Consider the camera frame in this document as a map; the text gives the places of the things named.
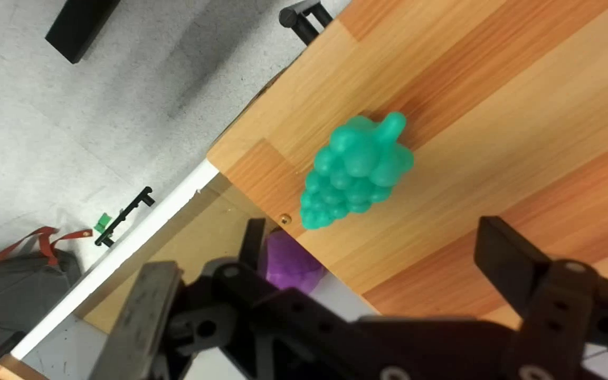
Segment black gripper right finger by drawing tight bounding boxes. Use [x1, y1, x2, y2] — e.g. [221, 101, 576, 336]
[473, 213, 608, 380]

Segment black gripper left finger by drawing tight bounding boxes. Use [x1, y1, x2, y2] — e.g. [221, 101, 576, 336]
[90, 218, 280, 380]

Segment green toy grapes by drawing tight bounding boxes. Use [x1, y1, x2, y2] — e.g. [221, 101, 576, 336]
[299, 110, 417, 232]

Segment purple toy grapes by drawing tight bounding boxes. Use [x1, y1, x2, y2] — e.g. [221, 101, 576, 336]
[262, 228, 328, 296]

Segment white toy sink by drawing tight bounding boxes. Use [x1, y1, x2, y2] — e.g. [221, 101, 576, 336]
[0, 159, 384, 380]

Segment wooden countertop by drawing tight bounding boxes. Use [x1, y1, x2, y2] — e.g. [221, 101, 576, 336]
[206, 0, 608, 334]

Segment black bar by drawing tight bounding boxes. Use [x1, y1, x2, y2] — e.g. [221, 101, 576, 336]
[42, 0, 124, 65]

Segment grey bag red straps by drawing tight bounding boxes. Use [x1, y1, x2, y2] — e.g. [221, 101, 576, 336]
[0, 224, 98, 363]

